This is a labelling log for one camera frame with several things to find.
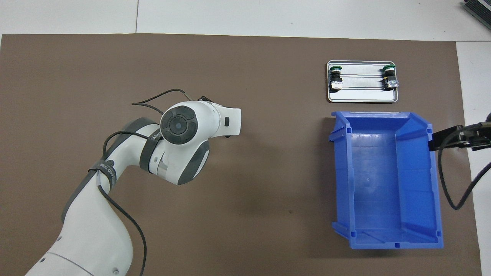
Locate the blue plastic storage bin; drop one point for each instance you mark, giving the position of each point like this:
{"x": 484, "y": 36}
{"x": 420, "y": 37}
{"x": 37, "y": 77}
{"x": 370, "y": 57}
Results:
{"x": 379, "y": 180}

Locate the grey ribbed device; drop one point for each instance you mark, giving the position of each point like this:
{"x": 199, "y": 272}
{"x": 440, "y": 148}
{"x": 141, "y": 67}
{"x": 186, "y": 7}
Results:
{"x": 479, "y": 9}

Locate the silver metal tray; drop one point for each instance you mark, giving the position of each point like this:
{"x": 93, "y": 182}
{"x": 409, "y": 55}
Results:
{"x": 362, "y": 94}

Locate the green push button switch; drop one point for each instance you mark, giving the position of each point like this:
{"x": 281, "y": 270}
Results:
{"x": 336, "y": 78}
{"x": 390, "y": 76}

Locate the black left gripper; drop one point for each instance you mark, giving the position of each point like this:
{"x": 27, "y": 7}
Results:
{"x": 204, "y": 99}

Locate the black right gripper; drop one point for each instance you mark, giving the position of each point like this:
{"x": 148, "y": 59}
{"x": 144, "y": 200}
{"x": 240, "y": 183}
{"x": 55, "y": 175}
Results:
{"x": 479, "y": 136}

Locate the brown paper table mat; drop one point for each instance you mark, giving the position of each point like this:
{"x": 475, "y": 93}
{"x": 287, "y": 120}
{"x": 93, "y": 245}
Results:
{"x": 249, "y": 214}

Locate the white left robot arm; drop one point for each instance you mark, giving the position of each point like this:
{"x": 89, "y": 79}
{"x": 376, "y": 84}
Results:
{"x": 96, "y": 230}

